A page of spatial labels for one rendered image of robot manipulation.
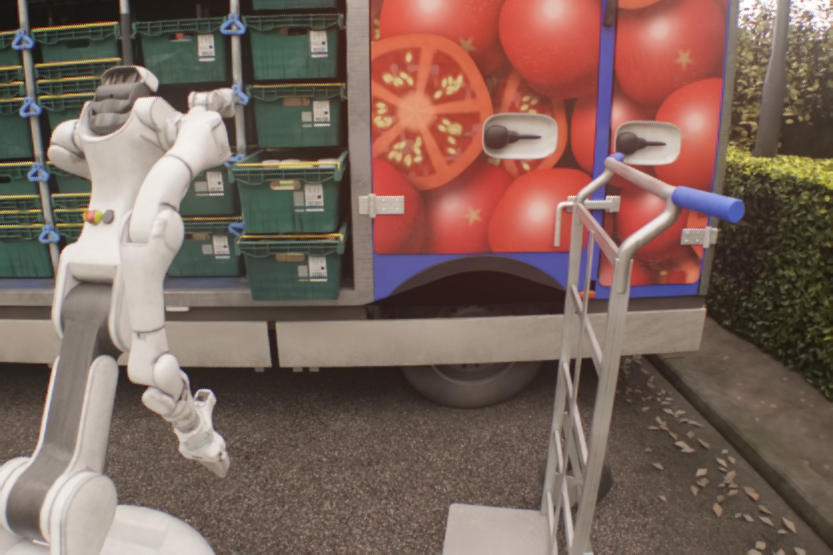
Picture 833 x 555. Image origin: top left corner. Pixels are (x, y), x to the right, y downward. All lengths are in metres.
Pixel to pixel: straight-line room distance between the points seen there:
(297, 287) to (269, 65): 0.88
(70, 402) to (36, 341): 1.39
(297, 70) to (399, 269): 0.89
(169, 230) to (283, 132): 1.18
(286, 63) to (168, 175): 1.15
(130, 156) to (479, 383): 1.76
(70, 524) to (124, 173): 0.74
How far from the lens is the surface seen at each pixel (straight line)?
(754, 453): 2.43
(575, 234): 1.46
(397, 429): 2.31
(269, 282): 1.96
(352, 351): 2.14
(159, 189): 1.04
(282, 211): 1.87
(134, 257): 1.01
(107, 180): 1.29
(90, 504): 1.22
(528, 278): 2.08
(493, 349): 2.18
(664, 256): 2.29
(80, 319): 1.28
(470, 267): 2.01
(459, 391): 2.39
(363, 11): 1.93
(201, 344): 2.27
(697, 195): 0.87
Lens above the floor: 1.35
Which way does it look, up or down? 15 degrees down
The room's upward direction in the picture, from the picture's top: straight up
